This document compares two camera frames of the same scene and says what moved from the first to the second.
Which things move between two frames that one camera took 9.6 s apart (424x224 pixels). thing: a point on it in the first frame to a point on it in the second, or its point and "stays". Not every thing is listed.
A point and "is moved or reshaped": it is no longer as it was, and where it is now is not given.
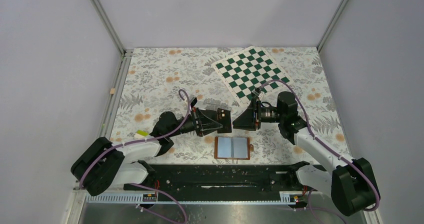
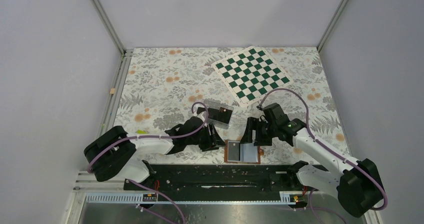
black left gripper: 206,125 to 213,141
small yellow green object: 142,132 stays
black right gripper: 247,120 to 255,123
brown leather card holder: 232,148 is moved or reshaped
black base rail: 220,183 stays
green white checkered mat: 247,69 stays
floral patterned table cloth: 153,81 stays
